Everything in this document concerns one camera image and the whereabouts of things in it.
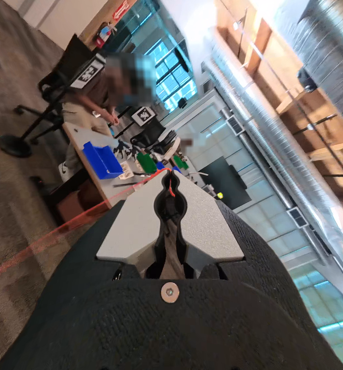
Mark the red wall sign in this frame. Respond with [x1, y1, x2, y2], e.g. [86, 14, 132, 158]
[111, 0, 131, 21]

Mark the black stool chair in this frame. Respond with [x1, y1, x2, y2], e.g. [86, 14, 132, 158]
[0, 34, 108, 158]

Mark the large blue parts bin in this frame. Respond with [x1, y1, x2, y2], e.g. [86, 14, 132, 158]
[82, 142, 124, 180]

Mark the grey work table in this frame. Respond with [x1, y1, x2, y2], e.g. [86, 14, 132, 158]
[63, 122, 209, 210]

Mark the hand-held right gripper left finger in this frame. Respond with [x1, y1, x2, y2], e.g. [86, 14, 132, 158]
[96, 170, 172, 272]

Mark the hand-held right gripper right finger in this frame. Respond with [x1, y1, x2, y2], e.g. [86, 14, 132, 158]
[172, 170, 245, 269]

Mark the orange yo-yo string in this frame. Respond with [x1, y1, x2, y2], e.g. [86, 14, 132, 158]
[0, 168, 178, 284]

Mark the black wall screen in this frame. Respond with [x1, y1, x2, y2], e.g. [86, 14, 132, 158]
[199, 156, 253, 210]

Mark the black white marker sign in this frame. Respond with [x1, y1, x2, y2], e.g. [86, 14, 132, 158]
[70, 55, 106, 90]
[131, 105, 157, 126]

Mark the red fire extinguisher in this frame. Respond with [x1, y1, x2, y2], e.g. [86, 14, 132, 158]
[94, 23, 114, 50]

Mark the cardboard box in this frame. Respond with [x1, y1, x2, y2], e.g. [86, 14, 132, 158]
[59, 184, 105, 225]

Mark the black office chair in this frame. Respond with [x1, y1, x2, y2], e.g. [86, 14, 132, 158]
[131, 124, 180, 156]

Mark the silver spiral air duct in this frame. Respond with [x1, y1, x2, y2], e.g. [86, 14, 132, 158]
[203, 26, 343, 272]

